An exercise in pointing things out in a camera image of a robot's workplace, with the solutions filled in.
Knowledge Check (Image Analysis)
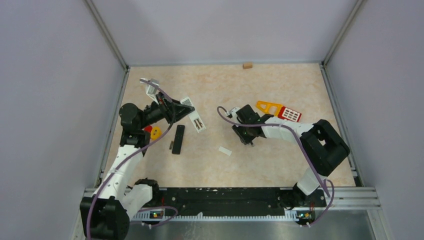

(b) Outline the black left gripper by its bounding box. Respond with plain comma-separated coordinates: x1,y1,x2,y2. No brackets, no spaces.
138,90,195,129

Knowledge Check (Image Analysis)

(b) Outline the white remote control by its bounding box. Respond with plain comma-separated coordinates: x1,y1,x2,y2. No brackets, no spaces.
180,96,206,133

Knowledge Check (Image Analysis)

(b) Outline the white battery cover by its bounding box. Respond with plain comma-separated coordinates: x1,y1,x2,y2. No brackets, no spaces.
218,146,232,156

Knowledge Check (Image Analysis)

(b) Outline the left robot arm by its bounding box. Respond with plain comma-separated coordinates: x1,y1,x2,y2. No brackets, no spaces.
79,94,195,240

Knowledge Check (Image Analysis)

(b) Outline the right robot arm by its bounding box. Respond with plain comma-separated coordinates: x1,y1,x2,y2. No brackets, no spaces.
226,104,351,206

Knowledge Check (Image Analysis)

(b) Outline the black remote control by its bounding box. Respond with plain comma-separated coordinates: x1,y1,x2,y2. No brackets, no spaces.
171,125,185,155

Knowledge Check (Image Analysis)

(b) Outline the red and yellow toy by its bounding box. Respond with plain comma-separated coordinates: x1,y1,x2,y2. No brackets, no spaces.
143,125,162,141

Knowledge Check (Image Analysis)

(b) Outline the red toy window block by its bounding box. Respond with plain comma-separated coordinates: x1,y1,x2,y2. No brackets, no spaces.
277,106,302,123

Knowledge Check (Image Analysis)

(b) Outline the small wooden block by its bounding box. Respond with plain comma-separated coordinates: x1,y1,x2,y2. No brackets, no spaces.
242,62,253,70

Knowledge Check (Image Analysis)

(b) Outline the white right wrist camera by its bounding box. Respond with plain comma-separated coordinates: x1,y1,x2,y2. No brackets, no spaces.
226,107,241,122

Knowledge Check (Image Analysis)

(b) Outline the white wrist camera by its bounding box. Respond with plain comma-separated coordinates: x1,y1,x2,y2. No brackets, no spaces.
226,107,241,122
143,78,160,103

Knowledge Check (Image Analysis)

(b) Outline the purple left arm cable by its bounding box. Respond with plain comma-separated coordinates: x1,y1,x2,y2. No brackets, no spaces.
85,78,180,240

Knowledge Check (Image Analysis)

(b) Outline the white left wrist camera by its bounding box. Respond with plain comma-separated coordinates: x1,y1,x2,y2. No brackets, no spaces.
143,78,160,103

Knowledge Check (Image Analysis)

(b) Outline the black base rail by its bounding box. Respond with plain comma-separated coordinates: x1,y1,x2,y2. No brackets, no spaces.
146,187,327,217

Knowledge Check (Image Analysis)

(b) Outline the aluminium frame rail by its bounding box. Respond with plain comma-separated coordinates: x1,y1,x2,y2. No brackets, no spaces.
79,187,382,222

